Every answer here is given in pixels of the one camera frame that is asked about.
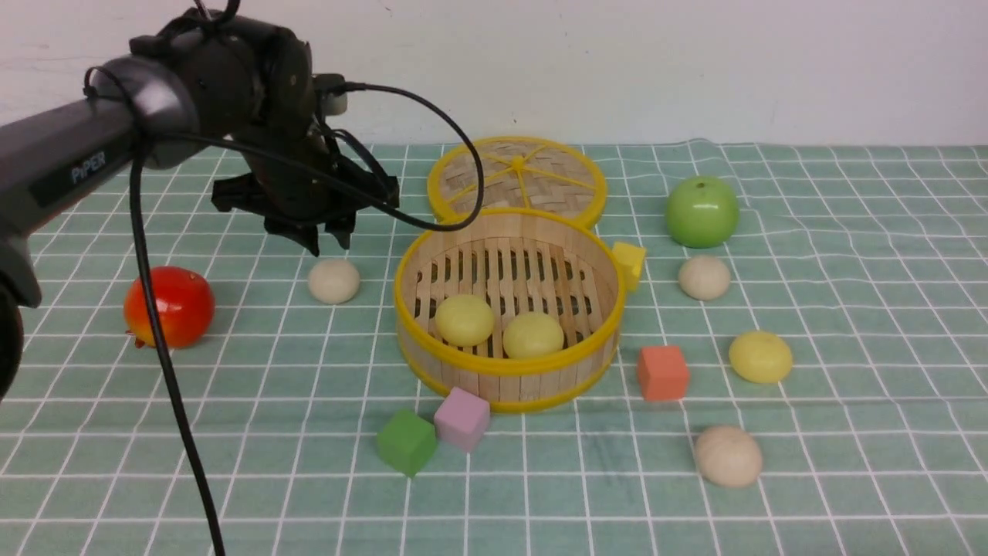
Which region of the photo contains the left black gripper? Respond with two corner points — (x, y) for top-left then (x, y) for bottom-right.
(211, 133), (399, 257)

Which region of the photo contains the white bun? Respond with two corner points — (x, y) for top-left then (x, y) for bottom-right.
(678, 256), (732, 300)
(694, 425), (763, 488)
(307, 258), (361, 305)

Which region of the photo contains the yellow bun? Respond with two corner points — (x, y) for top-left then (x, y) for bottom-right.
(434, 294), (495, 348)
(502, 312), (565, 359)
(728, 330), (794, 384)

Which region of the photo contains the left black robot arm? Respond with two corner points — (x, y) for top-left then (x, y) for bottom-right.
(1, 9), (399, 392)

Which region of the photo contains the woven bamboo steamer lid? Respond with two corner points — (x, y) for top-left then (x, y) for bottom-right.
(427, 136), (608, 229)

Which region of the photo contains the bamboo steamer tray yellow rim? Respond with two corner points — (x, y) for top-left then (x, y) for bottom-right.
(393, 208), (627, 414)

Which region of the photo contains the red pomegranate toy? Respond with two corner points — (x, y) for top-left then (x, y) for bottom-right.
(123, 266), (215, 349)

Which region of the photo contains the green cube block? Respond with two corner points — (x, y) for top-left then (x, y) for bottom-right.
(375, 409), (438, 478)

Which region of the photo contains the pink cube block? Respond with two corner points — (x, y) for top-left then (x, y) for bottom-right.
(433, 387), (491, 453)

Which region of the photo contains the yellow cube block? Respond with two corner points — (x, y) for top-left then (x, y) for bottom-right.
(611, 242), (647, 292)

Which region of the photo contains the orange cube block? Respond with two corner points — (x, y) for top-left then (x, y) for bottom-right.
(638, 345), (691, 402)

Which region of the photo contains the green apple toy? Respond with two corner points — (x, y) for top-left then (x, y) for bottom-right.
(665, 175), (740, 249)

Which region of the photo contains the green checkered tablecloth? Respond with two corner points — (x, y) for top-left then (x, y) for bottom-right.
(0, 141), (988, 556)

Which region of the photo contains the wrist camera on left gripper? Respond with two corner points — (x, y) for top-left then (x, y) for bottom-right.
(312, 73), (348, 119)

